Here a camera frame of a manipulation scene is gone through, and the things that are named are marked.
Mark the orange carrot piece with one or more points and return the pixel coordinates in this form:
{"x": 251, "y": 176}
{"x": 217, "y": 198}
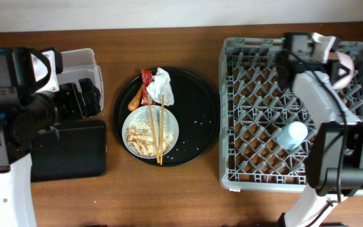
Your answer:
{"x": 136, "y": 101}

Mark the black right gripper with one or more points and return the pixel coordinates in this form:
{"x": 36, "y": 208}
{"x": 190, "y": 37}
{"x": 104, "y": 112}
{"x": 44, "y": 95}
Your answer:
{"x": 330, "y": 67}

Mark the red snack wrapper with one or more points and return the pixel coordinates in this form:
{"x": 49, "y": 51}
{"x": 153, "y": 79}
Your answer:
{"x": 146, "y": 80}

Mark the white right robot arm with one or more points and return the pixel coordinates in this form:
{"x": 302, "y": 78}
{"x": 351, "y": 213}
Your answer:
{"x": 334, "y": 166}

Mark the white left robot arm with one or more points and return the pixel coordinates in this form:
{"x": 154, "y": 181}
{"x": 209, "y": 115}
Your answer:
{"x": 28, "y": 122}

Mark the round black tray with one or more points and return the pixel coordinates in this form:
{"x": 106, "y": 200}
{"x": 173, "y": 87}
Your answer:
{"x": 196, "y": 110}

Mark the grey dishwasher rack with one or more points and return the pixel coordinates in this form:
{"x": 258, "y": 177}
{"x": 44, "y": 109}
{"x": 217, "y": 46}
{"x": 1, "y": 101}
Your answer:
{"x": 254, "y": 109}

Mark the crumpled white napkin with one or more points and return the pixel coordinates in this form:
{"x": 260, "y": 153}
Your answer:
{"x": 160, "y": 89}

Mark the black rectangular bin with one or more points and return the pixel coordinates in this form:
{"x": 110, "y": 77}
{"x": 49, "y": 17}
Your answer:
{"x": 71, "y": 150}

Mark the grey plate with food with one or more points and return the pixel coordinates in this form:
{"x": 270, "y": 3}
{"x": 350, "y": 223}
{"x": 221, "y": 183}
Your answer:
{"x": 137, "y": 134}

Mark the light blue plastic cup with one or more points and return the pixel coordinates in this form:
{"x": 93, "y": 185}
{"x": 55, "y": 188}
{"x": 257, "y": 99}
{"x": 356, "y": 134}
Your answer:
{"x": 292, "y": 135}

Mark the pink bowl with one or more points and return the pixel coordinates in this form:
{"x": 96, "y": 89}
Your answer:
{"x": 341, "y": 68}

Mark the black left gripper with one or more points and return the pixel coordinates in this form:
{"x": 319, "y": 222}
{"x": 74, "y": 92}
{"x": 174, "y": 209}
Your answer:
{"x": 77, "y": 110}

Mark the clear plastic bin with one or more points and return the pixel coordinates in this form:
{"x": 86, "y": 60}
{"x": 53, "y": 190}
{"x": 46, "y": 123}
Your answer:
{"x": 79, "y": 64}

